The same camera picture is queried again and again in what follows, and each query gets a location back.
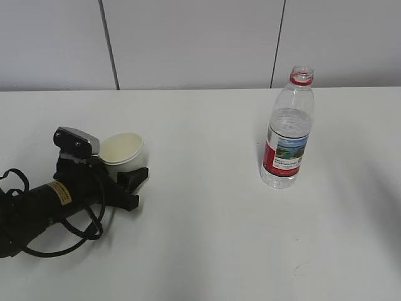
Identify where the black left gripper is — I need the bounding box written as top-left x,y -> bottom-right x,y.
53,153 -> 149,211

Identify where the white paper cup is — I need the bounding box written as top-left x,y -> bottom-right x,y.
98,132 -> 145,174

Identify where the clear plastic water bottle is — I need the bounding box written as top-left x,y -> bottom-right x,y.
260,66 -> 315,189

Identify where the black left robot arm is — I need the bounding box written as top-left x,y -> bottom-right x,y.
1,157 -> 148,258

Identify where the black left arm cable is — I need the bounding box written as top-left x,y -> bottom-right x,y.
0,162 -> 106,258

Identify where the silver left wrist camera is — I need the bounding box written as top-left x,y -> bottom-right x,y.
53,127 -> 100,159

